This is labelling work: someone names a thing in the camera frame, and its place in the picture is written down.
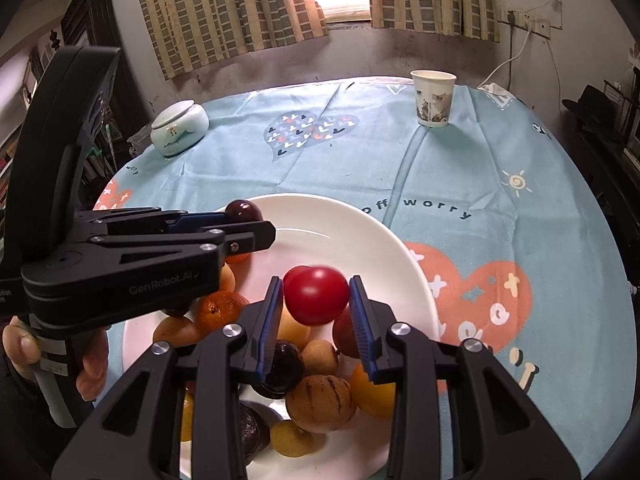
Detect dark red plum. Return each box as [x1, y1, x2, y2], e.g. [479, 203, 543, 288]
[224, 199, 264, 225]

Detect yellow orange tomato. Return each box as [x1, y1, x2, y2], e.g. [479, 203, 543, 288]
[349, 361, 397, 420]

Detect black hat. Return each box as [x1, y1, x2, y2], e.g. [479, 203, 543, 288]
[562, 85, 621, 128]

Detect red tomato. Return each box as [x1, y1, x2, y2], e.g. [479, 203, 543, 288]
[285, 266, 350, 325]

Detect white mop stick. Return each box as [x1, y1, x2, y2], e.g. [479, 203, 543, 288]
[102, 120, 121, 173]

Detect pale green lidded ceramic jar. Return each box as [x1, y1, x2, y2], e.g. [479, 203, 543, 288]
[150, 100, 210, 157]

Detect white wall socket strip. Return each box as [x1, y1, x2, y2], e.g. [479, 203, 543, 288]
[501, 8, 552, 38]

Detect printed paper cup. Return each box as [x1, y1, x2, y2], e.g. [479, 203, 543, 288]
[410, 70, 458, 128]

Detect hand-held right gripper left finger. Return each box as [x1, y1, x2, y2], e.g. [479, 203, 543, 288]
[52, 276, 284, 480]

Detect wrinkled dark passion fruit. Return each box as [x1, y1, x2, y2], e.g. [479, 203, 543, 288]
[239, 402, 271, 467]

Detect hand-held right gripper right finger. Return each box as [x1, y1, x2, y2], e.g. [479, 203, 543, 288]
[348, 275, 583, 480]

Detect person's left forearm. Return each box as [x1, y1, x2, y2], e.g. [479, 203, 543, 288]
[0, 360, 66, 480]

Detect reddish brown plum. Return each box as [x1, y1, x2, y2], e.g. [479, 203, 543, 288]
[332, 305, 362, 359]

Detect yellow green tomato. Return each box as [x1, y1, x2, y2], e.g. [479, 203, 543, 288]
[180, 391, 194, 442]

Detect small tan round fruit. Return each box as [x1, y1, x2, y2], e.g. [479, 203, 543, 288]
[300, 339, 341, 377]
[270, 420, 315, 459]

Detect person's left hand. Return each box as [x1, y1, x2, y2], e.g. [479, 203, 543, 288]
[1, 324, 110, 402]

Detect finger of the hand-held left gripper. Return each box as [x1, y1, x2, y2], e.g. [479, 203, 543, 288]
[75, 208, 232, 236]
[85, 220, 277, 266]

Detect dark computer desk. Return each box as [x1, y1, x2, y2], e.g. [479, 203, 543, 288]
[562, 45, 640, 241]

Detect white cable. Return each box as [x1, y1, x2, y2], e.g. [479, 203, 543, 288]
[475, 22, 531, 92]

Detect small white object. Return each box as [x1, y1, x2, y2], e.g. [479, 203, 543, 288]
[477, 82, 516, 106]

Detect striped tan pepino melon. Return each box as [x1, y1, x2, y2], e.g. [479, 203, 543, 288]
[285, 374, 357, 434]
[152, 315, 202, 346]

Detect white plate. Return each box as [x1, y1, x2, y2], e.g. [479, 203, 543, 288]
[121, 193, 441, 480]

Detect light blue printed tablecloth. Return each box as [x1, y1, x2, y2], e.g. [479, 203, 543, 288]
[92, 76, 640, 480]

